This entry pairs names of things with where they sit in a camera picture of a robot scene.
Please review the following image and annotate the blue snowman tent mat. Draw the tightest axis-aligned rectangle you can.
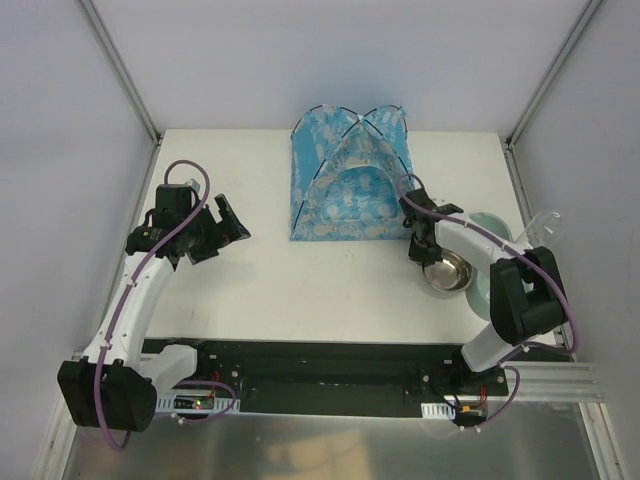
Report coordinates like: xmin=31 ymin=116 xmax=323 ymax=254
xmin=321 ymin=166 xmax=399 ymax=223

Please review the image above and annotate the blue snowman pet tent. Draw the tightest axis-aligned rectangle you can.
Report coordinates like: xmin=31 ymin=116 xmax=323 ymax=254
xmin=288 ymin=103 xmax=426 ymax=244

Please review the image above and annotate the thin black tent pole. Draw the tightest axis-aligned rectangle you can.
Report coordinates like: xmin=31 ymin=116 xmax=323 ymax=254
xmin=290 ymin=103 xmax=416 ymax=231

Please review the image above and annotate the clear plastic water bottle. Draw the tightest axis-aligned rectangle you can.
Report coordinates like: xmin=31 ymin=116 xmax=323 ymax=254
xmin=518 ymin=210 xmax=564 ymax=248

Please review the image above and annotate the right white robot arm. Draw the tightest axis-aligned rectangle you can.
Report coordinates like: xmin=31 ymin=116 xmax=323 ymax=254
xmin=400 ymin=188 xmax=573 ymax=395

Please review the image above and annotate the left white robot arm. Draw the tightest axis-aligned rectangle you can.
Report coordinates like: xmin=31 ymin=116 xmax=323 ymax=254
xmin=57 ymin=182 xmax=251 ymax=432

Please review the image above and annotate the green double pet bowl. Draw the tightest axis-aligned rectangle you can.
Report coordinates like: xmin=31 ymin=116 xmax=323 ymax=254
xmin=465 ymin=212 xmax=513 ymax=322

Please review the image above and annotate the stainless steel bowl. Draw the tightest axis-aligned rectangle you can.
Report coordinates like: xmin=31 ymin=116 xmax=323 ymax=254
xmin=422 ymin=249 xmax=474 ymax=294

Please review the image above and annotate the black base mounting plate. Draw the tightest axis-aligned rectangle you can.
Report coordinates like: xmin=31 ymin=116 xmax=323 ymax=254
xmin=142 ymin=338 xmax=509 ymax=418

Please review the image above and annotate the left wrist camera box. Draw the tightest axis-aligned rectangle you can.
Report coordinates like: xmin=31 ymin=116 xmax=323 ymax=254
xmin=186 ymin=178 xmax=201 ymax=194

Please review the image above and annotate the aluminium front rail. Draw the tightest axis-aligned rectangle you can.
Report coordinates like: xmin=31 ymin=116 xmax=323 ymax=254
xmin=64 ymin=352 xmax=606 ymax=401

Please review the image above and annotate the left aluminium frame post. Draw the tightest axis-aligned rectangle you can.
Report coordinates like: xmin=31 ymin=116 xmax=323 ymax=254
xmin=76 ymin=0 xmax=162 ymax=145

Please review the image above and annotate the aluminium frame post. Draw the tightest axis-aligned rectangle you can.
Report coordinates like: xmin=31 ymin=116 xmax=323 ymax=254
xmin=504 ymin=0 xmax=608 ymax=150
xmin=76 ymin=0 xmax=162 ymax=145

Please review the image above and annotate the right aluminium frame post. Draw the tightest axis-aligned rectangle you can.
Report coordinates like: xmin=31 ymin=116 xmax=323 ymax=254
xmin=504 ymin=0 xmax=608 ymax=150

